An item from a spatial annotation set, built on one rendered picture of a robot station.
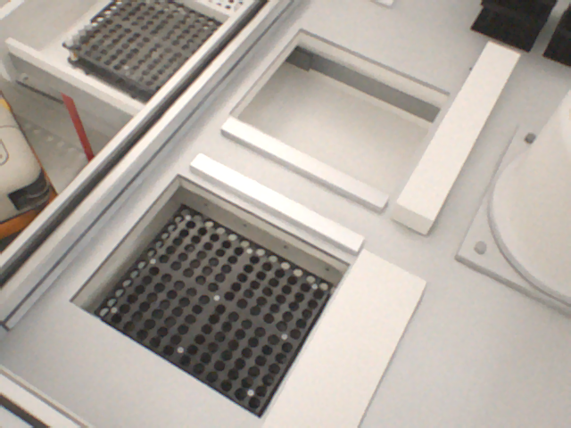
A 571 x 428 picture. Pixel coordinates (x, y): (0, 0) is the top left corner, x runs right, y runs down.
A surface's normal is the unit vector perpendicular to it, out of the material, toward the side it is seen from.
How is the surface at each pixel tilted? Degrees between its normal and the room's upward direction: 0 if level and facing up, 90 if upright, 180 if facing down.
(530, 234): 90
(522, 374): 0
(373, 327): 0
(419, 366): 0
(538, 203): 90
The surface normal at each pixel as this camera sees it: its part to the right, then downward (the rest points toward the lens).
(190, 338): 0.06, -0.52
